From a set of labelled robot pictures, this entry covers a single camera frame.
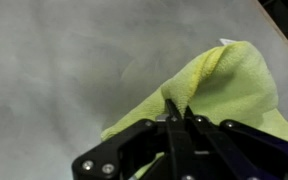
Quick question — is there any yellow-green microfiber towel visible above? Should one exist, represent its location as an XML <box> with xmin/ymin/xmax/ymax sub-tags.
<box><xmin>100</xmin><ymin>40</ymin><xmax>288</xmax><ymax>180</ymax></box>

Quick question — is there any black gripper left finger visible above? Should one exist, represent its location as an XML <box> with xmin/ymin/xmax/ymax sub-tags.
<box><xmin>72</xmin><ymin>98</ymin><xmax>193</xmax><ymax>180</ymax></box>

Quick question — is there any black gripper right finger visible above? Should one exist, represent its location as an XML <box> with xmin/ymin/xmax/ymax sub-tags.
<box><xmin>183</xmin><ymin>105</ymin><xmax>288</xmax><ymax>180</ymax></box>

